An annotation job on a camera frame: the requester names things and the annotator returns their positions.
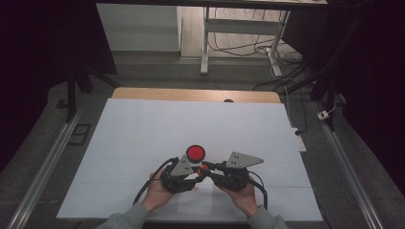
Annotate black floor cable bundle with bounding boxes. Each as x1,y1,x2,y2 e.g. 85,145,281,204
208,8,309,93

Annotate black floor hatch frame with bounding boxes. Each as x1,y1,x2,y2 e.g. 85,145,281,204
67,123,93,147

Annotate right hand-held gripper cable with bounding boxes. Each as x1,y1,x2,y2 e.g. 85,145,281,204
247,171,269,211

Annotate white cabinet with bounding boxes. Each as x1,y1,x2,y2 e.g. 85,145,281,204
96,3,182,52

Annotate white power strip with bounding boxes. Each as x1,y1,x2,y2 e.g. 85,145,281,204
290,127,308,153

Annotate white-legged desk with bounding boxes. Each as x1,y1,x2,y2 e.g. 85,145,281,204
95,0,329,77

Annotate person's right hand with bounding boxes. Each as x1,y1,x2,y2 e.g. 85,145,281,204
219,182,260,219

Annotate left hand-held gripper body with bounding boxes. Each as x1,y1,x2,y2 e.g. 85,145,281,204
160,154,199,195

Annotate large white table cover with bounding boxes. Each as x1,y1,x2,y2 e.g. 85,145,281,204
56,97,324,222

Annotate round red ink pad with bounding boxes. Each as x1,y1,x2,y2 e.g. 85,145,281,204
185,144,206,164

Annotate dark curtain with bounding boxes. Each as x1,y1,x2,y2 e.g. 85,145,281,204
282,0,405,194
0,0,117,175

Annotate person's left hand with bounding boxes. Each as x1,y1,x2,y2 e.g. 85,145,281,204
140,169,177,214

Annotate metal floor rail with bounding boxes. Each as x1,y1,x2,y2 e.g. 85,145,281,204
313,101,385,229
6,104,85,229

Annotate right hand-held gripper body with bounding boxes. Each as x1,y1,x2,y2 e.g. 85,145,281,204
212,151,265,193

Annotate small white paper sheet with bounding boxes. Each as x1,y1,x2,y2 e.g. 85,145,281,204
177,176,214,216

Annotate black stand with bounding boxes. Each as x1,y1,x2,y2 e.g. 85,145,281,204
286,12,367,132
65,63,122,124

